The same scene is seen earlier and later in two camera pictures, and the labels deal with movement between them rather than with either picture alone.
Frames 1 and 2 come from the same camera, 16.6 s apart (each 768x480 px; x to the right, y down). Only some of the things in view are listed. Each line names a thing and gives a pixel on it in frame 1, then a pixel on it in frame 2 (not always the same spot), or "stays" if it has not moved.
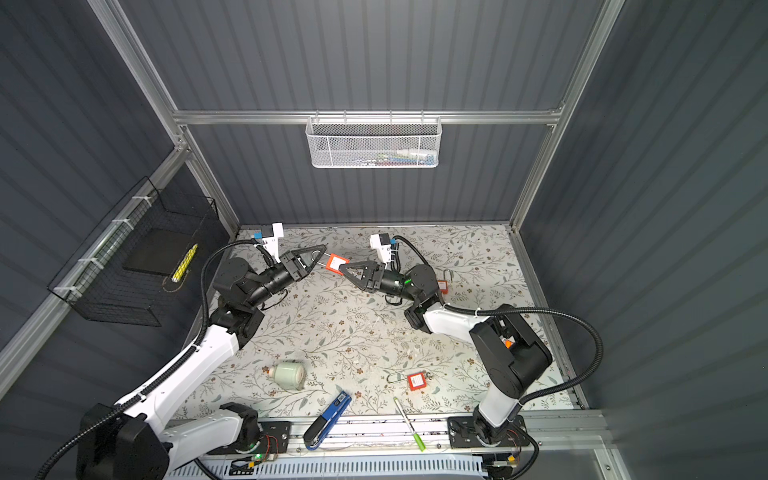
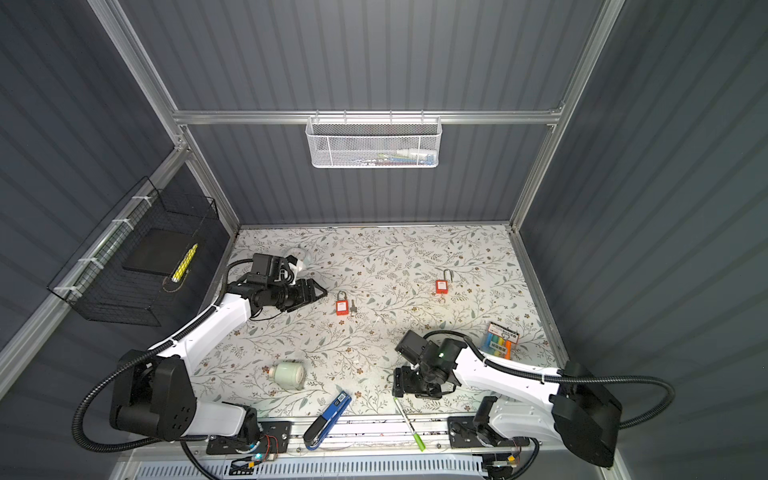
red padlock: (335, 261) → (342, 306)
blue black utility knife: (318, 431) stays
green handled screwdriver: (418, 440) stays
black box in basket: (159, 251) stays
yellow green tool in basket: (184, 264) stays
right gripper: (375, 280) → (400, 383)
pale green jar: (288, 375) stays
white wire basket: (374, 142) stays
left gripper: (298, 266) → (311, 297)
